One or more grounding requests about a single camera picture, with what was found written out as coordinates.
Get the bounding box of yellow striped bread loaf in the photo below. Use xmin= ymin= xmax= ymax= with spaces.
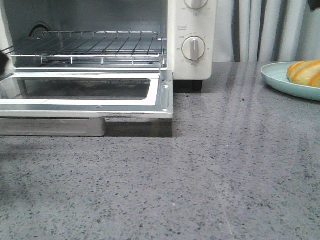
xmin=286 ymin=60 xmax=320 ymax=88

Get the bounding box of upper oven control knob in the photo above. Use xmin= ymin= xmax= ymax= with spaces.
xmin=184 ymin=0 xmax=208 ymax=10

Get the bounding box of white Toshiba toaster oven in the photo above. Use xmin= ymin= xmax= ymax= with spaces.
xmin=0 ymin=0 xmax=217 ymax=91

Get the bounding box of metal oven wire rack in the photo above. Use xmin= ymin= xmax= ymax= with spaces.
xmin=3 ymin=31 xmax=167 ymax=68

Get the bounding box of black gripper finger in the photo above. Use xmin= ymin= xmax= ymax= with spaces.
xmin=0 ymin=51 xmax=9 ymax=75

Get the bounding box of teal plate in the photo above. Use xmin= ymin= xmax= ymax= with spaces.
xmin=261 ymin=62 xmax=320 ymax=102

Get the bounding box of grey white curtain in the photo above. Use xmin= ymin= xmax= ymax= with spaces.
xmin=213 ymin=0 xmax=320 ymax=63

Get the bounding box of lower oven control knob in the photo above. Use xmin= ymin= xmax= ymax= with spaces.
xmin=182 ymin=36 xmax=206 ymax=62

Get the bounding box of glass oven door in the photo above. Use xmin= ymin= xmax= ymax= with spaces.
xmin=0 ymin=71 xmax=174 ymax=119

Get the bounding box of oven control knob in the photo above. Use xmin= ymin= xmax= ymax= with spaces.
xmin=182 ymin=36 xmax=206 ymax=62
xmin=184 ymin=0 xmax=208 ymax=10

